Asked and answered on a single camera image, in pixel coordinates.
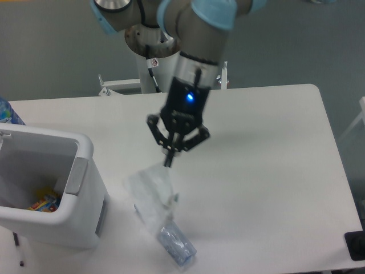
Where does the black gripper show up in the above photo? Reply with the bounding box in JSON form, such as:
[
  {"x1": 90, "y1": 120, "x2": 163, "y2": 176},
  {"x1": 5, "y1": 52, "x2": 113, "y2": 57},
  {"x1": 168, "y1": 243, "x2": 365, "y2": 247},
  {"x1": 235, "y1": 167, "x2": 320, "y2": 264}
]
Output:
[{"x1": 147, "y1": 77, "x2": 210, "y2": 168}]

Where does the clear plastic bag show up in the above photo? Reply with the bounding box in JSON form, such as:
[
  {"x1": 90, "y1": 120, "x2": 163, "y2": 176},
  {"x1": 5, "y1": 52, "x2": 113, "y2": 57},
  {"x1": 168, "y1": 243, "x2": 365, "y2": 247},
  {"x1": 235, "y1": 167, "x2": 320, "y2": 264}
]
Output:
[{"x1": 124, "y1": 163, "x2": 179, "y2": 236}]

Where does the clear plastic water bottle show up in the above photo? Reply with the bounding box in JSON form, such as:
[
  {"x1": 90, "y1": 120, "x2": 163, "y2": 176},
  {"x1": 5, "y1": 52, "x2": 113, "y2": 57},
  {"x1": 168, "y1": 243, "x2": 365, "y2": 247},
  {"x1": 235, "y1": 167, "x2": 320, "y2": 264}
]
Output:
[{"x1": 134, "y1": 204, "x2": 197, "y2": 269}]

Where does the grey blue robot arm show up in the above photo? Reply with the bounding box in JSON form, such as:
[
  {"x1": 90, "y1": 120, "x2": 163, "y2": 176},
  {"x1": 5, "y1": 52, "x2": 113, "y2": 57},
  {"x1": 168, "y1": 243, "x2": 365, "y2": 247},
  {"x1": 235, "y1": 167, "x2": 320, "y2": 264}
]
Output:
[{"x1": 90, "y1": 1, "x2": 265, "y2": 167}]

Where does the white plastic trash can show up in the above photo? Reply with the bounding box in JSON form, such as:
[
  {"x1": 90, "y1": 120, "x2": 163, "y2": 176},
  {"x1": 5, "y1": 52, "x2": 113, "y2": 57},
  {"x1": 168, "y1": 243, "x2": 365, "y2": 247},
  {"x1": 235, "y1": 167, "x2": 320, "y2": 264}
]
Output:
[{"x1": 1, "y1": 123, "x2": 109, "y2": 248}]

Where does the colourful snack wrapper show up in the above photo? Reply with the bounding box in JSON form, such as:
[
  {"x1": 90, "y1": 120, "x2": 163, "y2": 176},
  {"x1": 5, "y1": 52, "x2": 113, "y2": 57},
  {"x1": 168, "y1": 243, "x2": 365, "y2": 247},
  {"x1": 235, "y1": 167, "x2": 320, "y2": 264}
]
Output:
[{"x1": 27, "y1": 187, "x2": 62, "y2": 213}]

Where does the blue labelled bottle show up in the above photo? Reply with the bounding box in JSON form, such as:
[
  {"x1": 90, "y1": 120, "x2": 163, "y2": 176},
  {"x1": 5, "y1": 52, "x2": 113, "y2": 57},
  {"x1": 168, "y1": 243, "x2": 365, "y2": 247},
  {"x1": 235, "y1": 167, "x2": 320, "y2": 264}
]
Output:
[{"x1": 1, "y1": 98, "x2": 25, "y2": 125}]

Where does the black pen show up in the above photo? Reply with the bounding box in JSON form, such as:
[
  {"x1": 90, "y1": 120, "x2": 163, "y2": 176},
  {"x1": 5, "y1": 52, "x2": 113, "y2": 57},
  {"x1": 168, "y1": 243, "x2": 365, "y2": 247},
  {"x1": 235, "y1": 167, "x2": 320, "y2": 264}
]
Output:
[{"x1": 13, "y1": 232, "x2": 25, "y2": 267}]

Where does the black device at table edge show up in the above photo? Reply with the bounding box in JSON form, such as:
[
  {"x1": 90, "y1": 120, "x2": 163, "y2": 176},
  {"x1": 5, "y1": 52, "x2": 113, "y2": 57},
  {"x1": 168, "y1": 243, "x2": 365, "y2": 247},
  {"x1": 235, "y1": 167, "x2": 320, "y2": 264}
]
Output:
[{"x1": 344, "y1": 231, "x2": 364, "y2": 261}]

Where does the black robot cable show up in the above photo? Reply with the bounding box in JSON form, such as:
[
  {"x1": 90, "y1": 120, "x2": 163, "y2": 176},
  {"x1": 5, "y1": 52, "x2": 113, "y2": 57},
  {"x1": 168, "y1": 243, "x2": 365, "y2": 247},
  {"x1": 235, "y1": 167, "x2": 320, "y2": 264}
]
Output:
[{"x1": 144, "y1": 44, "x2": 163, "y2": 94}]

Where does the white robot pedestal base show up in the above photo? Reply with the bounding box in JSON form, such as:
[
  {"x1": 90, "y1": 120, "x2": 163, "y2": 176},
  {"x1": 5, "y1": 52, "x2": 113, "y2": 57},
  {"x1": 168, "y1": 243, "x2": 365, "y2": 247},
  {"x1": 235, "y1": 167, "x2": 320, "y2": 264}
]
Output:
[{"x1": 98, "y1": 22, "x2": 230, "y2": 98}]

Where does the white frame at right edge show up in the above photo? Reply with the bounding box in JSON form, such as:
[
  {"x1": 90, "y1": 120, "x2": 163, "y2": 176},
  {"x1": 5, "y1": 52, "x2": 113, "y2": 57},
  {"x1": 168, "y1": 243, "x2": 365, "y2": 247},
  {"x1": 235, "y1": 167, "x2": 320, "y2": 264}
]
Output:
[{"x1": 339, "y1": 97, "x2": 364, "y2": 142}]

